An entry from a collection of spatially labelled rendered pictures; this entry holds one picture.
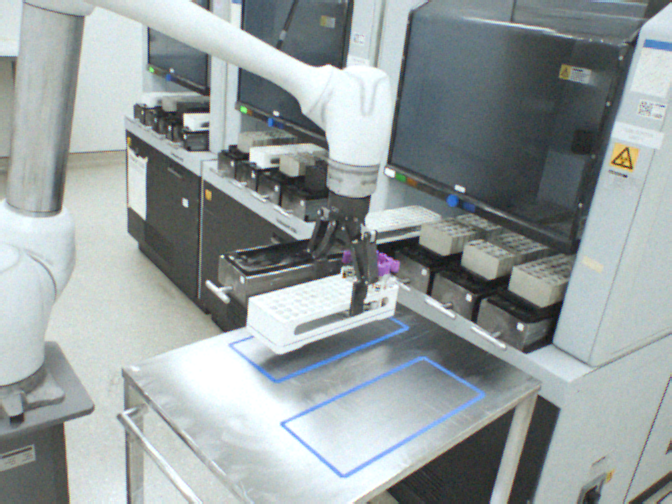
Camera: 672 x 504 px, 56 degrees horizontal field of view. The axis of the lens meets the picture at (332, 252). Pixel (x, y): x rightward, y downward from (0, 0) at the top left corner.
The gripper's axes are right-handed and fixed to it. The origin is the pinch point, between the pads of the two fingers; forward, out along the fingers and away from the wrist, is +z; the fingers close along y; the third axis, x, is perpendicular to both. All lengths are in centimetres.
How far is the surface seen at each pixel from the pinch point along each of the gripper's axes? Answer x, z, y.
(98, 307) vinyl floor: 25, 91, -171
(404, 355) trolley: 6.2, 8.8, 13.5
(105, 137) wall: 122, 71, -377
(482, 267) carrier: 51, 6, -1
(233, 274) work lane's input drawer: 1.8, 12.1, -36.6
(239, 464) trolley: -35.4, 9.0, 19.7
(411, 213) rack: 60, 4, -32
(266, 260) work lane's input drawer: 11.5, 10.6, -36.7
